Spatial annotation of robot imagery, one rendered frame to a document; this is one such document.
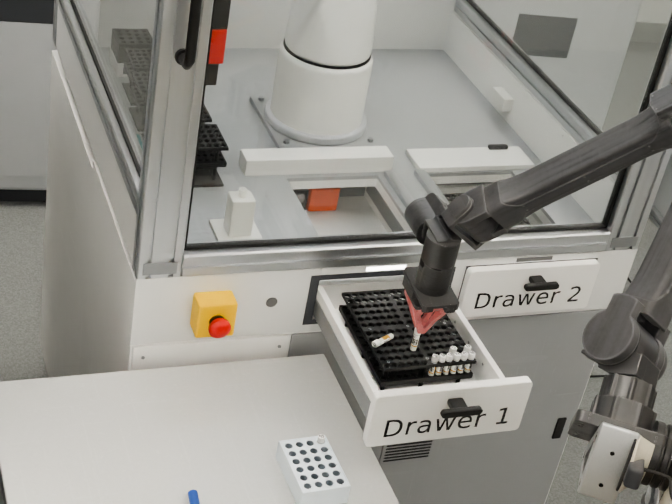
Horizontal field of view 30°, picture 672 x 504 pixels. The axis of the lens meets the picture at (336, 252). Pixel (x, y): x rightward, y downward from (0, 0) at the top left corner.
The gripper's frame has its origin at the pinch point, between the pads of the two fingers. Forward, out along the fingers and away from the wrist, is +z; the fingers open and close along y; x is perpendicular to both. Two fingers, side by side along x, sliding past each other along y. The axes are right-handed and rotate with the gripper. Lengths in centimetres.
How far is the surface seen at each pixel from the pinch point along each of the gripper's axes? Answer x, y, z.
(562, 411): -51, 22, 49
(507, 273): -27.5, 21.6, 8.3
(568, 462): -84, 52, 104
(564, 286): -41.2, 21.8, 12.9
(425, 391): 2.2, -10.9, 4.3
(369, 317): 3.6, 12.7, 8.6
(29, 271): 49, 150, 106
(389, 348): 2.9, 3.7, 8.0
